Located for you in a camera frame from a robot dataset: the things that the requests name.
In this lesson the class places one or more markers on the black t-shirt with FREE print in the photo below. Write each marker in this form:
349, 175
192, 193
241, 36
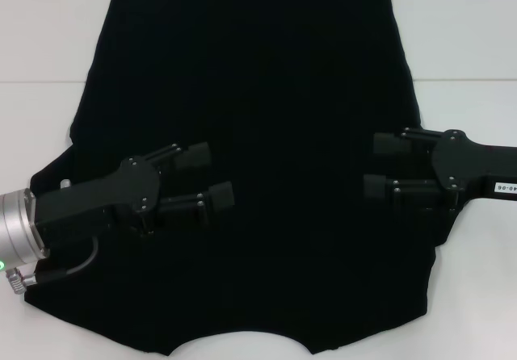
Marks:
258, 93

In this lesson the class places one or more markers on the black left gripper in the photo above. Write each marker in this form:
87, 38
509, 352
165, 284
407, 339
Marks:
101, 198

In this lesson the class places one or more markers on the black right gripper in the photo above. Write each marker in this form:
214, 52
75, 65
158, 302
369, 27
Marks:
476, 170

